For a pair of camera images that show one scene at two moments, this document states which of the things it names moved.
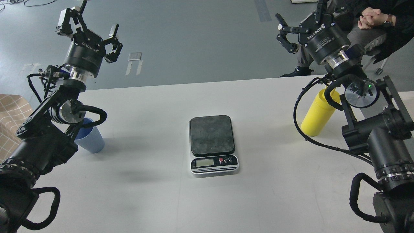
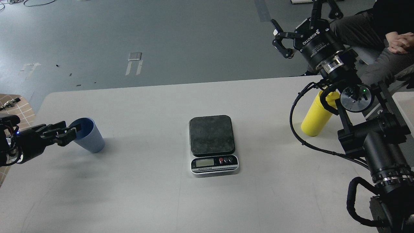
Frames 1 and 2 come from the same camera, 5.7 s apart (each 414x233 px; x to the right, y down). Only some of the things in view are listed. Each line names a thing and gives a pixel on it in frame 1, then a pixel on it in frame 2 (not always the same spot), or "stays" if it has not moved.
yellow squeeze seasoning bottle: (319, 114) stays
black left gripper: (86, 51) → (32, 144)
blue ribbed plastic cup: (89, 138) stays
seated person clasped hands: (371, 17) → (399, 43)
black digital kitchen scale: (212, 145) stays
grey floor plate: (135, 56) stays
